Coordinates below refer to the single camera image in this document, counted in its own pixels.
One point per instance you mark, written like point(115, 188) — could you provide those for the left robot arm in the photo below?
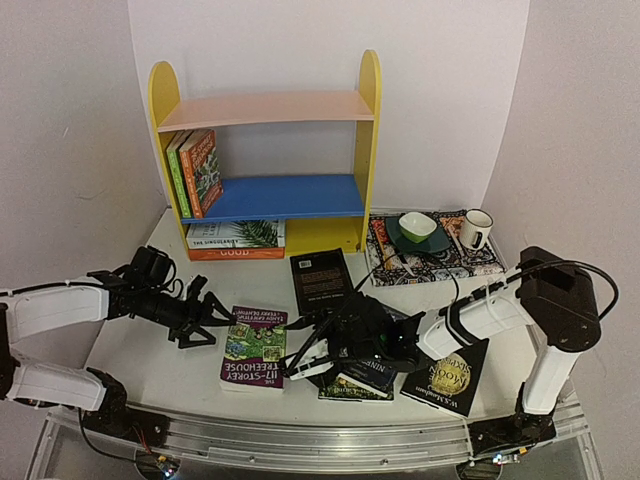
point(147, 287)

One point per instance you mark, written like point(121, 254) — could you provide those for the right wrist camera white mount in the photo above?
point(315, 361)

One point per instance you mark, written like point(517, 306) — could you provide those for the yellow pink blue bookshelf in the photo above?
point(306, 157)

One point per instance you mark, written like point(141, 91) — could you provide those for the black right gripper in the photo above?
point(334, 345)

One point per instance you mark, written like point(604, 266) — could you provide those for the black paperback barcode book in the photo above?
point(321, 280)

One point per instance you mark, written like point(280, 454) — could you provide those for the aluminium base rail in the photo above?
point(301, 433)

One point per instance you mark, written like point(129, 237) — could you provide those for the Nineteen Eighty-Four book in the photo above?
point(370, 372)

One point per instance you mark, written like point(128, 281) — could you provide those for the large orange Good Morning book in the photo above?
point(236, 254)

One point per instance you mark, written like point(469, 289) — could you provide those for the white Singularity palm book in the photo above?
point(240, 234)

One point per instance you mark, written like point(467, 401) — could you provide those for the white mug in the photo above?
point(475, 229)

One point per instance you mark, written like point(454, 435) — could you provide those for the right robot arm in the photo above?
point(555, 295)

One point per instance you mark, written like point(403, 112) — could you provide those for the dark green forest book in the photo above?
point(358, 387)

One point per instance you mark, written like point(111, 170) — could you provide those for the orange cartoon paperback book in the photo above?
point(201, 172)

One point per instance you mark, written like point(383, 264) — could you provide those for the patterned cloth mat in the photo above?
point(455, 262)

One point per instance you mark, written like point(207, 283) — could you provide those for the black Moon and Sixpence book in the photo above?
point(449, 384)

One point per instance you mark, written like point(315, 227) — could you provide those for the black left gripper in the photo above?
point(195, 322)

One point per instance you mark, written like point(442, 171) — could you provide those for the green cartoon paperback book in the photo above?
point(175, 166)

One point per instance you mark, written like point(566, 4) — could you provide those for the purple Treehouse book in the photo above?
point(253, 349)

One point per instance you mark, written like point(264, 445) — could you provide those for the green white bowl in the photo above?
point(416, 226)

